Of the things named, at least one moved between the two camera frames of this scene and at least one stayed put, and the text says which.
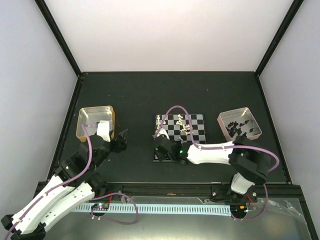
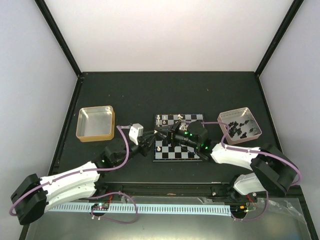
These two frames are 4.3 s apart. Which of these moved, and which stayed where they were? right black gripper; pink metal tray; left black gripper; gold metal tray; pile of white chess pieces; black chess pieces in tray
Moved: left black gripper; right black gripper
Stayed: pink metal tray; pile of white chess pieces; black chess pieces in tray; gold metal tray
